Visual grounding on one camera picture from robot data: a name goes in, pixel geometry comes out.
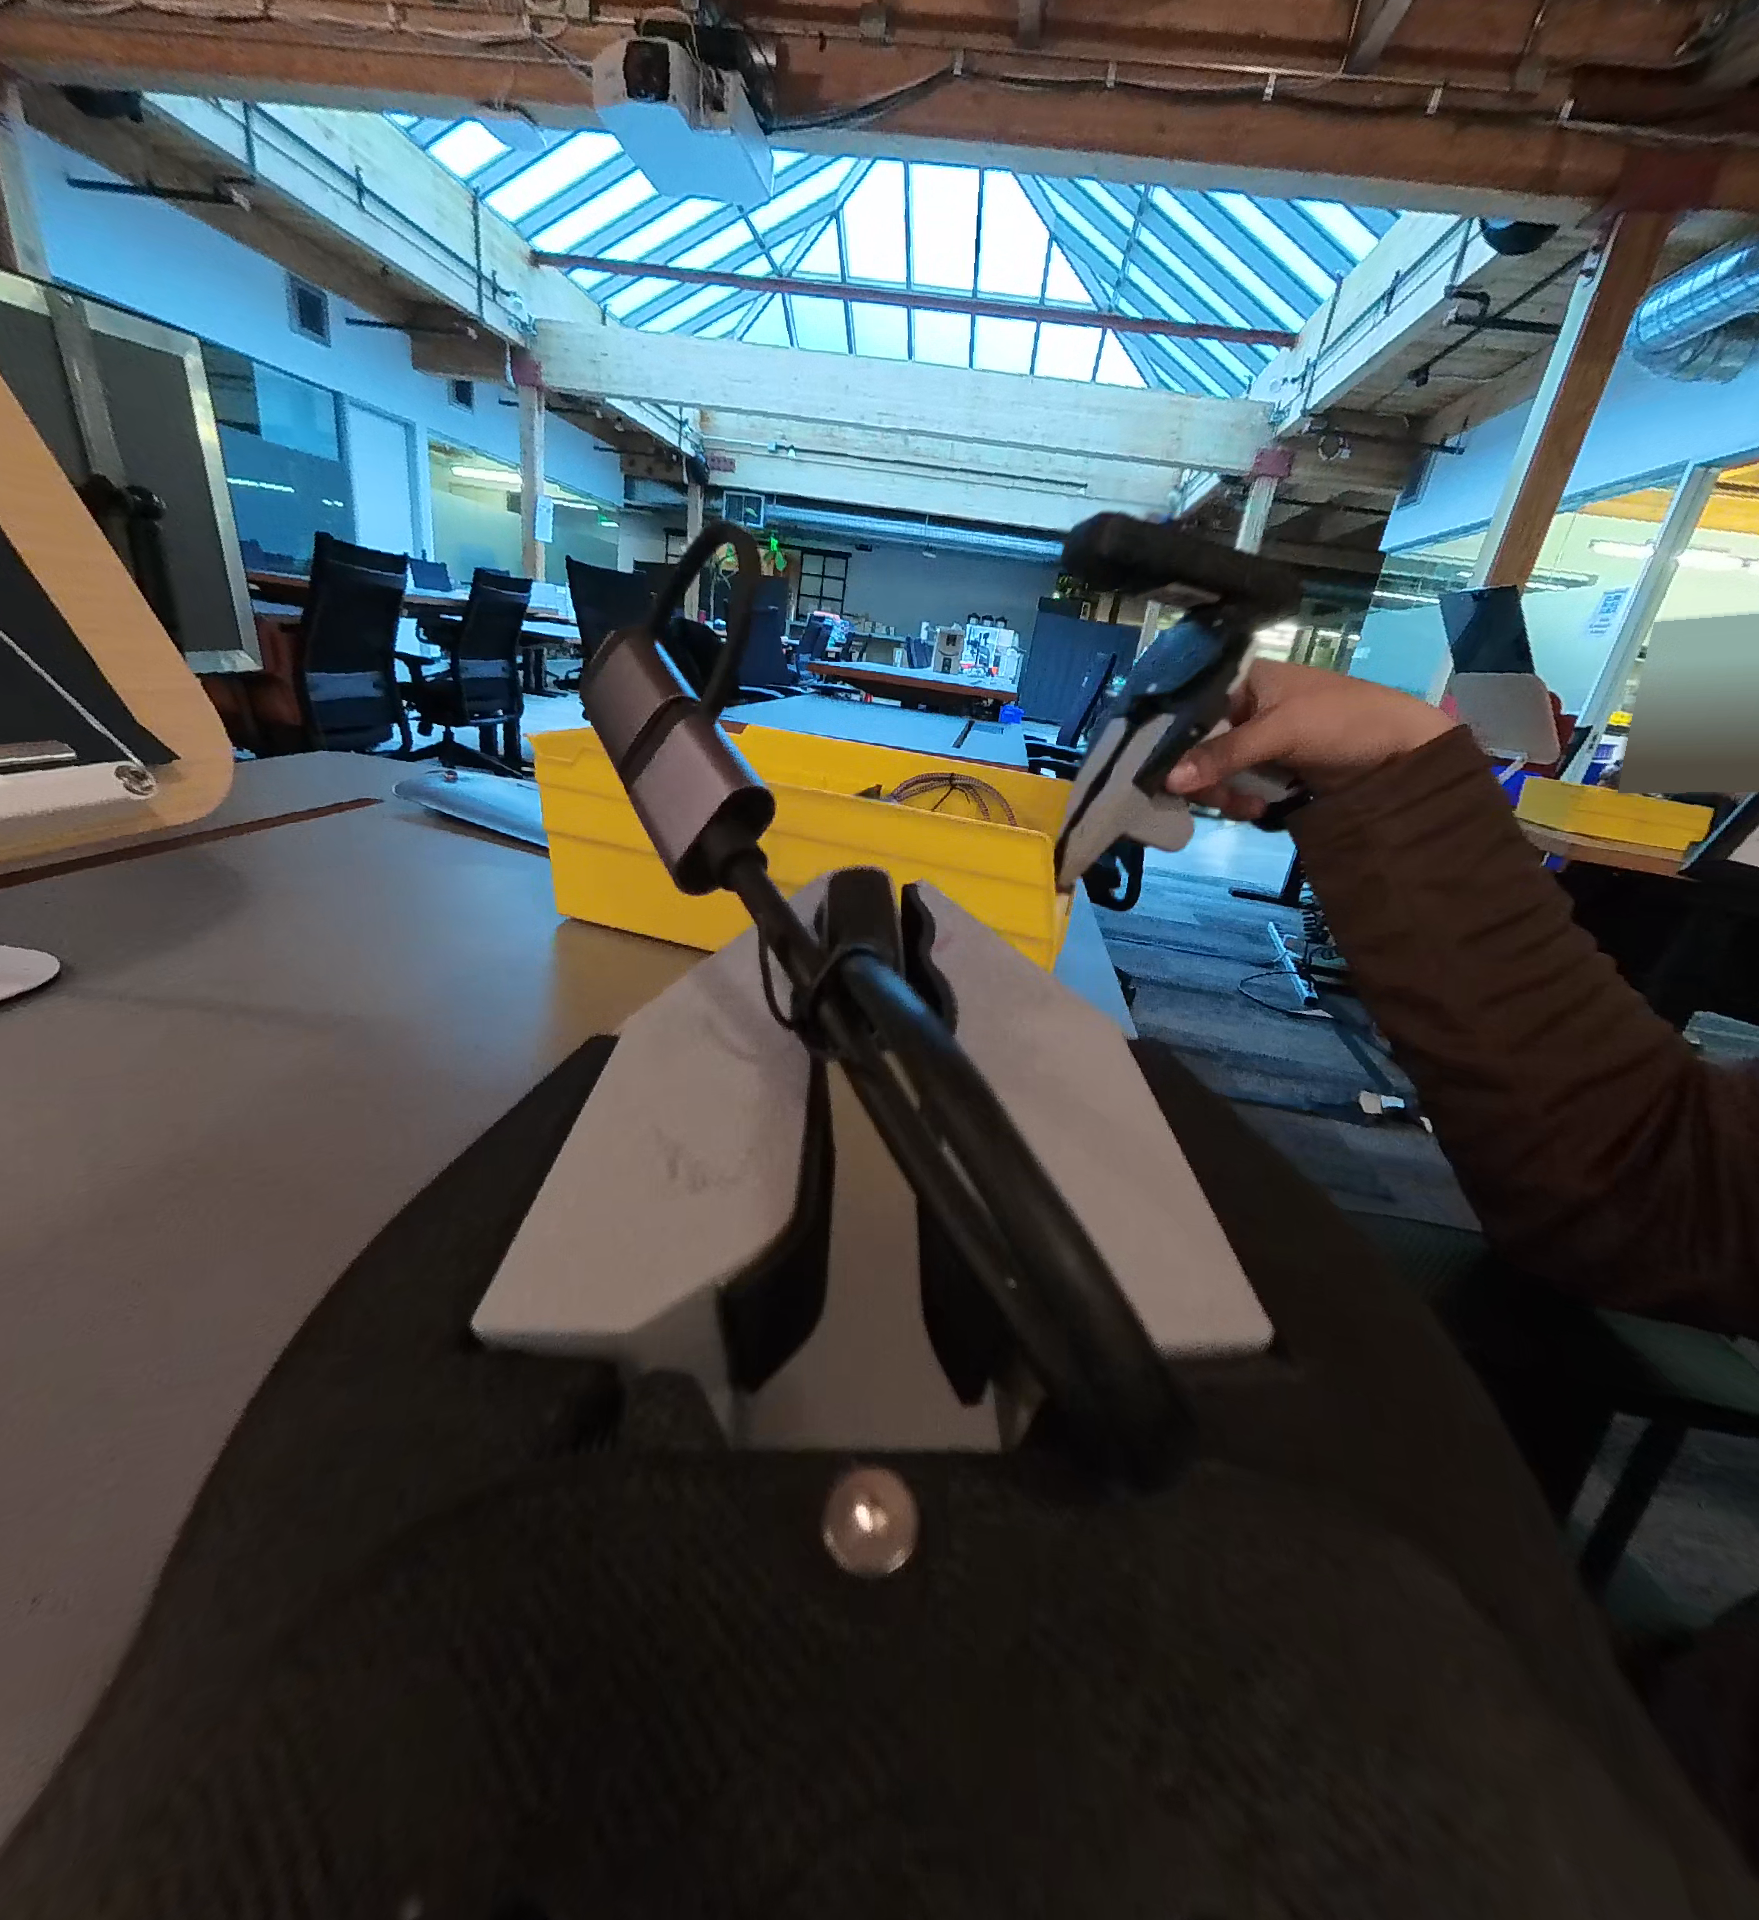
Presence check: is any black office chair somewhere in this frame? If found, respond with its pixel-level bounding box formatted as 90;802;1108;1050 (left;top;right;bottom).
565;552;674;696
290;530;420;755
401;564;539;776

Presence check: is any coiled cable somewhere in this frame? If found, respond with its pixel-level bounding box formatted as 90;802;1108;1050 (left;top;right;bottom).
853;769;1035;831

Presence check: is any yellow tray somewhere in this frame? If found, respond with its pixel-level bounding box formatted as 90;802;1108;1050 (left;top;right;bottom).
1509;770;1717;864

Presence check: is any grey rounded device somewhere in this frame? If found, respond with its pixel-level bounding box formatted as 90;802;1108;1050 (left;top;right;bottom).
393;765;555;851

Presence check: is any dark green chair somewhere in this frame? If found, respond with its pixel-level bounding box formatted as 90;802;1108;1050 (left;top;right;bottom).
1430;1212;1759;1609

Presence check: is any yellow plastic bin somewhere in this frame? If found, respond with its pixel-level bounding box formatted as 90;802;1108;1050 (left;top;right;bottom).
527;721;1080;973

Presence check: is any silver ceiling duct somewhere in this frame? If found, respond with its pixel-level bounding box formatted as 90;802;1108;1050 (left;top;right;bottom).
1626;199;1759;386

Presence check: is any grey usb adapter with cable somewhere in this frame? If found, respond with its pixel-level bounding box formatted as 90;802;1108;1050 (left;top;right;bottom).
577;517;1199;1496

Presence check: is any person's right hand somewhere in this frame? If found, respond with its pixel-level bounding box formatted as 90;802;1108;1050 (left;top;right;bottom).
1164;658;1425;831

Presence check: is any white ceiling projector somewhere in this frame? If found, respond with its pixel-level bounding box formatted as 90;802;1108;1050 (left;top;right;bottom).
586;27;779;212

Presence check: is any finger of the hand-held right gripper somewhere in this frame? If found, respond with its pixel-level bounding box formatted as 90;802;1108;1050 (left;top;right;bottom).
1112;750;1199;857
1054;681;1177;892

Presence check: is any wooden-edged black display stand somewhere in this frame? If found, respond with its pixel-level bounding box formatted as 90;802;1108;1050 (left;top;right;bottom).
0;276;237;1041

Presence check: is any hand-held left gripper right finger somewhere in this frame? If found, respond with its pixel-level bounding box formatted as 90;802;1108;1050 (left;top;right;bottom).
902;881;1275;1448

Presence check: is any person's right forearm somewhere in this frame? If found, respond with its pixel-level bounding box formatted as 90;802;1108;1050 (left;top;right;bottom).
1287;721;1759;1352

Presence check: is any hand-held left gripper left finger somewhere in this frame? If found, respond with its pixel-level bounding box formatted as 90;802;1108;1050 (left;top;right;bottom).
469;878;840;1448

